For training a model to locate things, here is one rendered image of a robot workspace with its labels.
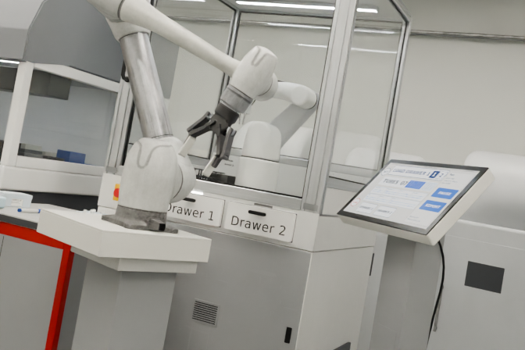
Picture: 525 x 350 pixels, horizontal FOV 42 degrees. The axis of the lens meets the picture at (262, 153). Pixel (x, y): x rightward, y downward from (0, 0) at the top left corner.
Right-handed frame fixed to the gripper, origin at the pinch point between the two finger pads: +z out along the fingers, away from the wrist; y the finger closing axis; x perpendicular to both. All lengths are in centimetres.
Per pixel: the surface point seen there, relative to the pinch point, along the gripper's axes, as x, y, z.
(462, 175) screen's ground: -55, -50, -43
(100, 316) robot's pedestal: 9, -11, 52
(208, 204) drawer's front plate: -55, 36, 18
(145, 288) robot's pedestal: 2.5, -14.4, 38.1
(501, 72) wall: -348, 120, -157
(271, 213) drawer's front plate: -62, 12, 6
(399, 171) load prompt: -68, -22, -34
